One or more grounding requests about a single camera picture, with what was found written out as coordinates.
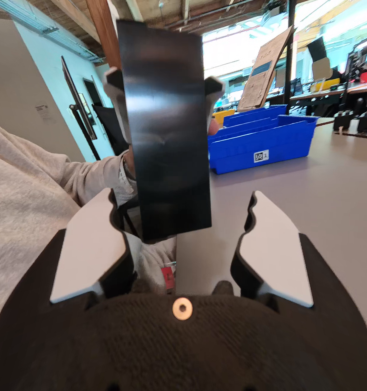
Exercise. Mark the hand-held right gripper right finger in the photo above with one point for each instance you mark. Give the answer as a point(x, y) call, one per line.
point(275, 250)

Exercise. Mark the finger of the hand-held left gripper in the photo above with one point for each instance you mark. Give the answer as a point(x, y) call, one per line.
point(212, 97)
point(117, 104)

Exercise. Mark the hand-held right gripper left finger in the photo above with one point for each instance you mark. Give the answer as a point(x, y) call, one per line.
point(88, 250)

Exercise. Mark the black rectangular panel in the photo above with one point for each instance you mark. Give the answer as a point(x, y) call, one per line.
point(165, 137)

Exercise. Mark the person's left forearm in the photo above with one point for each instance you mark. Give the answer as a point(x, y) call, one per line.
point(94, 177)

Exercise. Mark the person's left hand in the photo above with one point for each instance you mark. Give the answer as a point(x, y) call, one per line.
point(213, 126)

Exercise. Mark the yellow plastic bin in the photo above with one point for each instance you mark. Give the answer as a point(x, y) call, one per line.
point(223, 117)
point(327, 84)

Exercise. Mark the black office chair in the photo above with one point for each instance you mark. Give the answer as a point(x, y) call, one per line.
point(108, 128)

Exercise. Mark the black monitor on stand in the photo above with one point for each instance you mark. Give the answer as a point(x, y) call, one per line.
point(87, 119)

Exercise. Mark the cardboard sheet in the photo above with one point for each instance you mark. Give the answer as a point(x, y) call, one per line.
point(263, 82)

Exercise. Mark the labelled blue plastic bin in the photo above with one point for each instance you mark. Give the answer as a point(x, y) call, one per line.
point(232, 152)

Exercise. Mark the wooden support beam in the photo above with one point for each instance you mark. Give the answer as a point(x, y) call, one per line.
point(102, 30)

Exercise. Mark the red tag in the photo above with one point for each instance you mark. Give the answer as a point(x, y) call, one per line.
point(167, 276)

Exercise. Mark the black metal pole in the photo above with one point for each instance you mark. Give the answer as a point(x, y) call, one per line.
point(290, 61)

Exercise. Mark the person's grey sweatshirt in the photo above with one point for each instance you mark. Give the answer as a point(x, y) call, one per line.
point(18, 198)

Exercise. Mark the black panel on stand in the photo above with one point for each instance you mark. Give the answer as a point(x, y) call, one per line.
point(318, 49)

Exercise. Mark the wall notice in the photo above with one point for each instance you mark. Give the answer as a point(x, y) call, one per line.
point(44, 111)

